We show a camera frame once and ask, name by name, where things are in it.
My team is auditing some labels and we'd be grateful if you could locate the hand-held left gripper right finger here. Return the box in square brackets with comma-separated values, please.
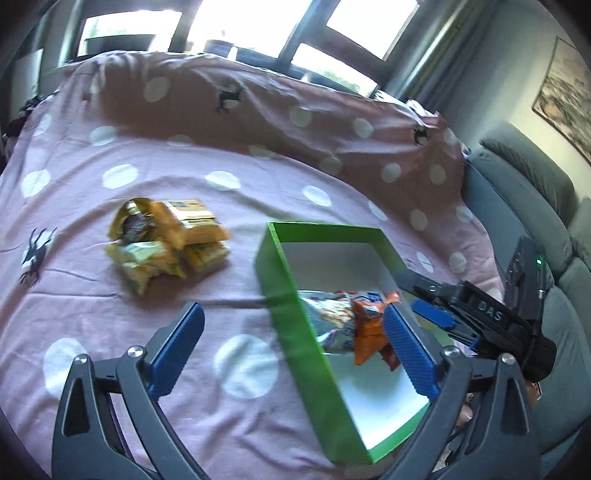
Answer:
[382, 304, 540, 480]

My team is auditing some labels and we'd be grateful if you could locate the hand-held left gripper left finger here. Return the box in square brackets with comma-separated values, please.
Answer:
[52, 301, 206, 480]

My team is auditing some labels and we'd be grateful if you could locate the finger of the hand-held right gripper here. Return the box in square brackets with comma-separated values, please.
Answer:
[411, 299, 483, 349]
[392, 269, 462, 305]

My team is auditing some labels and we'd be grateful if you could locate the orange snack packet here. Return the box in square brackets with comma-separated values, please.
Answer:
[351, 291, 402, 372]

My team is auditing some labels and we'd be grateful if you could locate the silver blue snack packet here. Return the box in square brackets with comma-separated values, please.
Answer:
[298, 288, 386, 356]

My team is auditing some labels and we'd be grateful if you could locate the green box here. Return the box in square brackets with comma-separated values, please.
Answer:
[255, 222, 455, 464]

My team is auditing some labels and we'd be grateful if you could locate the pale yellow snack packet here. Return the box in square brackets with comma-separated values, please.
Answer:
[105, 240, 185, 296]

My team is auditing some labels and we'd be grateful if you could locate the grey sofa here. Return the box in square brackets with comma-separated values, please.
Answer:
[462, 121, 591, 480]

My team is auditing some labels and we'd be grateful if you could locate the gold wrapped dark snack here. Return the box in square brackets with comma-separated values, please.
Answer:
[108, 198, 158, 245]

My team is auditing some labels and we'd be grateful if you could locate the pink polka dot blanket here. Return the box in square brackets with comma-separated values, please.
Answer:
[0, 50, 506, 480]

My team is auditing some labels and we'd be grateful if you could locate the grey curtain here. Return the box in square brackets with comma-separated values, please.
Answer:
[383, 0, 499, 112]

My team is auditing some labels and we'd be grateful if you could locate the round plant pot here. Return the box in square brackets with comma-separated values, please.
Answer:
[203, 39, 236, 58]

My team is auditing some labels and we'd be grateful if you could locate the long dark planter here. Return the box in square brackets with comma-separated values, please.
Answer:
[84, 36, 153, 55]

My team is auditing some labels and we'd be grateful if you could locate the window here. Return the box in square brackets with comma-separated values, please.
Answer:
[76, 0, 421, 100]

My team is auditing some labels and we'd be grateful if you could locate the framed wall picture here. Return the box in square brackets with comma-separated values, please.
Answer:
[531, 36, 591, 167]

